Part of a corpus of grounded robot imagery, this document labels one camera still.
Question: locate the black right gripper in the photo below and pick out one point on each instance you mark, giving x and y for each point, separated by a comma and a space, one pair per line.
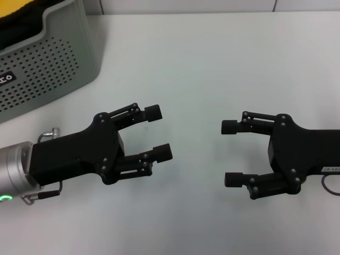
305, 151

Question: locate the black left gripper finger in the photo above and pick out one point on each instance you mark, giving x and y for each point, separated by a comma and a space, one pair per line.
152, 113
163, 153

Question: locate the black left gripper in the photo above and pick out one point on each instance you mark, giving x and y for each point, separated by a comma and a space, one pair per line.
74, 154

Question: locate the yellow towel black trim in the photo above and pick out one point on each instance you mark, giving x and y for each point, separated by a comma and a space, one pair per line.
10, 6

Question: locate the grey perforated storage box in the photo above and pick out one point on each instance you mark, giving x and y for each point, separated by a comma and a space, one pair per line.
53, 66

